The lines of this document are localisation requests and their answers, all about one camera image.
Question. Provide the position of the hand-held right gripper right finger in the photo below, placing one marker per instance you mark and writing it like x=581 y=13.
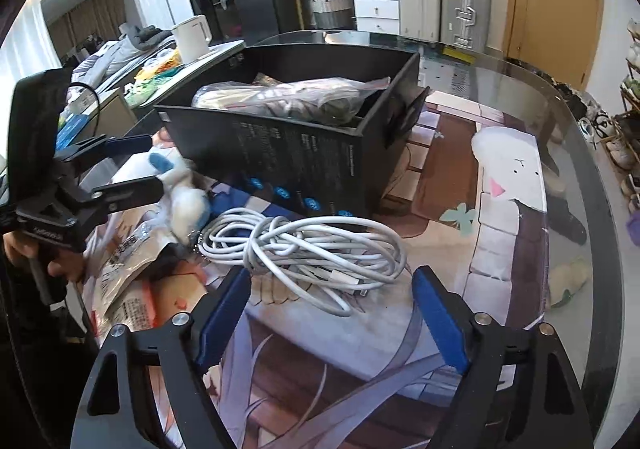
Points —
x=442 y=324

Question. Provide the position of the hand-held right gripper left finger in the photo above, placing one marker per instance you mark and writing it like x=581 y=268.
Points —
x=220 y=319

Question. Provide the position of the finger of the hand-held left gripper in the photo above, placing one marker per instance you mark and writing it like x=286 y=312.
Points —
x=135 y=189
x=127 y=144

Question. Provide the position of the white blue plush toy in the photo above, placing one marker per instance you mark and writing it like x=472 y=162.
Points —
x=187 y=204

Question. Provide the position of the white medicine packet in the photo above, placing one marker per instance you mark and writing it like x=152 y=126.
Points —
x=120 y=249

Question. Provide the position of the black cardboard box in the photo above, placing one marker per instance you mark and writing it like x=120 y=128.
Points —
x=280 y=154

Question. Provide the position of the clear bag of white cloths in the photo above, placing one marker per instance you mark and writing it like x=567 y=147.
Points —
x=300 y=99

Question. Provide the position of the person's left hand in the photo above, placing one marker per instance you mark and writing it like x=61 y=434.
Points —
x=60 y=269

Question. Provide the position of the wooden low cabinet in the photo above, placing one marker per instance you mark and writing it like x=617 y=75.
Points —
x=115 y=114

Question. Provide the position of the blue packet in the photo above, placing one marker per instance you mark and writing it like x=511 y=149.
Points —
x=72 y=131

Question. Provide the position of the green cloth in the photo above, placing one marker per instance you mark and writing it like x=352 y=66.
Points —
x=150 y=89

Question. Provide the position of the white curtain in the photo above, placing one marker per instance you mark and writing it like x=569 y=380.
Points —
x=25 y=59

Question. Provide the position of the yellow snack bag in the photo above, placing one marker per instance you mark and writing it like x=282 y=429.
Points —
x=160 y=64

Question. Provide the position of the pile of grey clothes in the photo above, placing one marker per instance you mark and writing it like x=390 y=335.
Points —
x=125 y=49

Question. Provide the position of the printed desk mat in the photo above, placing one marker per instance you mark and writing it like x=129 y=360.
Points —
x=500 y=229

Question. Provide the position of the white electric kettle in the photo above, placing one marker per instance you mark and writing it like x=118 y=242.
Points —
x=192 y=41

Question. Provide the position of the white grey side table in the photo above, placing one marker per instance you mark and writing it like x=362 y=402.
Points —
x=220 y=54

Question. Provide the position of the brown curtains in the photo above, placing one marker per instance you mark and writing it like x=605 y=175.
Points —
x=85 y=19

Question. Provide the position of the beige slipper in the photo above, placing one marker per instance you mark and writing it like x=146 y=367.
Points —
x=570 y=281

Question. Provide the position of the purple object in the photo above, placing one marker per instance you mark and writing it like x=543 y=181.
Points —
x=635 y=224

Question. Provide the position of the wicker basket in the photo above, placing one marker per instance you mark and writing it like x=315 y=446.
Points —
x=330 y=11

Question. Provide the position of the group of shoes on floor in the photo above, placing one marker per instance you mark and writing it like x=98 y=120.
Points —
x=600 y=124

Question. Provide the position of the shoe rack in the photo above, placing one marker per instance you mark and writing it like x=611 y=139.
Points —
x=631 y=99

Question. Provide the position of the silver suitcase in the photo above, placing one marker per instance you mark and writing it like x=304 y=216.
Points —
x=465 y=9

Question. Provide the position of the row of shoes on rack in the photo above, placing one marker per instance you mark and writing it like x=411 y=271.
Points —
x=632 y=64

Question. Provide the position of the tan wooden door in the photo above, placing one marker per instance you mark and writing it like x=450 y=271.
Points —
x=555 y=4

